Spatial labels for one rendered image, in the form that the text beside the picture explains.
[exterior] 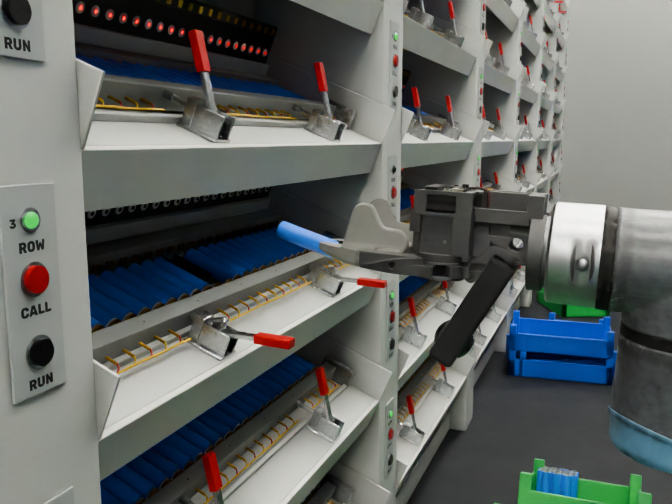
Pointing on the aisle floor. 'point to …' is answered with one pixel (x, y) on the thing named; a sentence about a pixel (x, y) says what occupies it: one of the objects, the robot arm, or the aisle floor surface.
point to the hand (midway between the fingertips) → (336, 252)
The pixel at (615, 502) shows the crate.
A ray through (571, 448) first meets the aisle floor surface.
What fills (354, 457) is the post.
